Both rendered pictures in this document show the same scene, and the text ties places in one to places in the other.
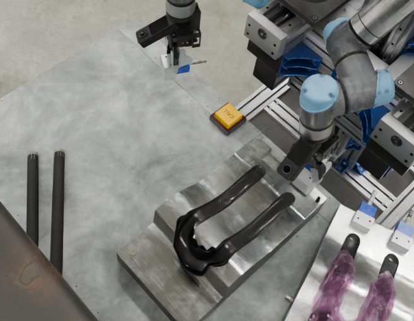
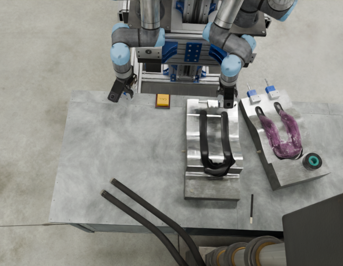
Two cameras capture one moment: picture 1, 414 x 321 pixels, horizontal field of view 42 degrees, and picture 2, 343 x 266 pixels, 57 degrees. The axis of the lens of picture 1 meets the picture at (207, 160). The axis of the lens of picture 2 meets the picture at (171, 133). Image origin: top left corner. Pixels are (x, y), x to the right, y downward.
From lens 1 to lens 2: 0.57 m
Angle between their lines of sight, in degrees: 20
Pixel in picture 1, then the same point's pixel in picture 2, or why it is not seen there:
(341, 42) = (218, 36)
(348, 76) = (234, 48)
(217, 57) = (89, 72)
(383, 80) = (250, 40)
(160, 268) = (207, 186)
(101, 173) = (138, 171)
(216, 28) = (74, 58)
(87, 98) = (94, 145)
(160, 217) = (191, 167)
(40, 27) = not seen: outside the picture
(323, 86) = (233, 61)
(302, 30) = not seen: hidden behind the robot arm
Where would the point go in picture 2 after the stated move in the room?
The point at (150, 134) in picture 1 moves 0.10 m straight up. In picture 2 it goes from (139, 136) to (137, 129)
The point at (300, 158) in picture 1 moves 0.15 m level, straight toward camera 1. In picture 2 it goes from (231, 96) to (244, 125)
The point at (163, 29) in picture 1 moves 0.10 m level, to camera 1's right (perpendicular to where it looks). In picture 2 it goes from (122, 87) to (140, 75)
